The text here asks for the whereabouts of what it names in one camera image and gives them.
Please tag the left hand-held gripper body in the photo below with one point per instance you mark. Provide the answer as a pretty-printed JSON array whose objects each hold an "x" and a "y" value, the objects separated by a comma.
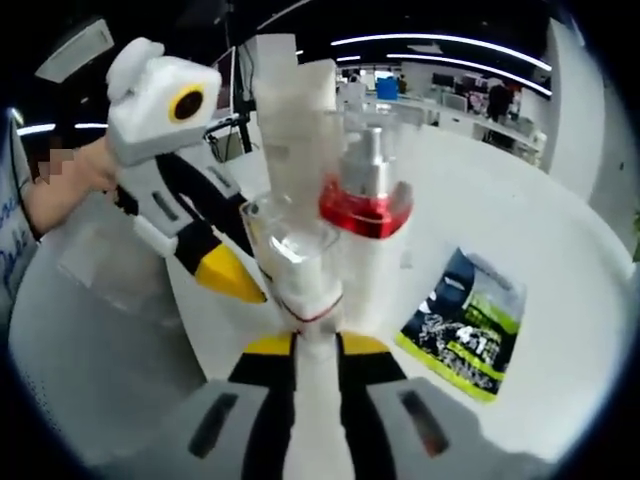
[{"x": 150, "y": 115}]

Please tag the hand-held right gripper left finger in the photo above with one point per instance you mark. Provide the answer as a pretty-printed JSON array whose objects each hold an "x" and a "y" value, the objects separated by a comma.
[{"x": 270, "y": 415}]

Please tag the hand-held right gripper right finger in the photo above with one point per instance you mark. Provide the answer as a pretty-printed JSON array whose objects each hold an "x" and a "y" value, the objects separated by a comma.
[{"x": 370, "y": 400}]

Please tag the red band skincare tube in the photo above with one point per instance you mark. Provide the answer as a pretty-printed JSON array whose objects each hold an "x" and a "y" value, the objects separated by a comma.
[{"x": 315, "y": 285}]

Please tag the red collar skincare spray bottle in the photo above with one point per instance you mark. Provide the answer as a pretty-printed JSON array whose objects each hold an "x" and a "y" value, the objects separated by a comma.
[{"x": 365, "y": 210}]

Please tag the computer monitor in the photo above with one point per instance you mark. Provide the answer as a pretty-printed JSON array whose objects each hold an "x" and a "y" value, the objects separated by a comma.
[{"x": 226, "y": 80}]

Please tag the ceiling air conditioner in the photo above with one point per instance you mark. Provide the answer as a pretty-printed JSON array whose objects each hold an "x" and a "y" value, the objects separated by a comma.
[{"x": 75, "y": 50}]

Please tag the green black sachet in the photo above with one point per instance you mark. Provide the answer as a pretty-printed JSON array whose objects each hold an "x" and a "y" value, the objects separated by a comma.
[{"x": 475, "y": 350}]

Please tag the white mesh chair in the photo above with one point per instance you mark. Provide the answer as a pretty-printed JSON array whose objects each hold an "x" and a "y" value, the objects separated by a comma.
[{"x": 100, "y": 325}]

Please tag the person's white shirt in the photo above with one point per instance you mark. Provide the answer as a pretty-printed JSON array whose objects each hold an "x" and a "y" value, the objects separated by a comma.
[{"x": 12, "y": 225}]

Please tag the blue bin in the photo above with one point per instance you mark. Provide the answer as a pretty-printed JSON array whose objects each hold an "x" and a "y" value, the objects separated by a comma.
[{"x": 387, "y": 88}]

